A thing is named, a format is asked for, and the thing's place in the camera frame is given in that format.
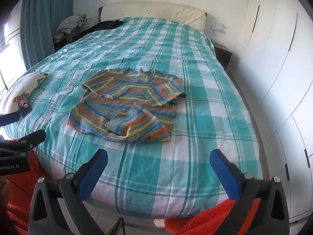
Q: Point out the black garment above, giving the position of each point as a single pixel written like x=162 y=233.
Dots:
x=105 y=25

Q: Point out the dark wooden nightstand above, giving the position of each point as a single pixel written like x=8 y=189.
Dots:
x=223 y=55

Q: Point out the checkered folded cloth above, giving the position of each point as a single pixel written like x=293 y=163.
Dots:
x=69 y=24

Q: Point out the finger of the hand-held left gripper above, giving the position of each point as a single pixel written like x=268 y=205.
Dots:
x=9 y=118
x=29 y=139

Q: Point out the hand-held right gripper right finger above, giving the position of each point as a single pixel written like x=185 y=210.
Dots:
x=225 y=174

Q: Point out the teal curtain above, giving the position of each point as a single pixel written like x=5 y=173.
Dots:
x=36 y=29

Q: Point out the cream padded headboard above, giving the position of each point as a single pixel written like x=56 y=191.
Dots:
x=156 y=11

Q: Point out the white cushion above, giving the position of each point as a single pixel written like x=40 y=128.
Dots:
x=22 y=85

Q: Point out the white wardrobe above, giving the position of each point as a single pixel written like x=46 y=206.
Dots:
x=269 y=53

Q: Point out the smartphone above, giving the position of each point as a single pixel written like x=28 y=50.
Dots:
x=24 y=105

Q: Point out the striped knitted sweater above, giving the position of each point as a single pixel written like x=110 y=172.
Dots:
x=127 y=117

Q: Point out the white wall socket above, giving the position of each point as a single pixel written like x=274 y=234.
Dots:
x=220 y=28

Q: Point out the teal plaid bedspread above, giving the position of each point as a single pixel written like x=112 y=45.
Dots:
x=151 y=171

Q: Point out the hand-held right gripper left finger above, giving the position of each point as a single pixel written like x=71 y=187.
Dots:
x=93 y=174

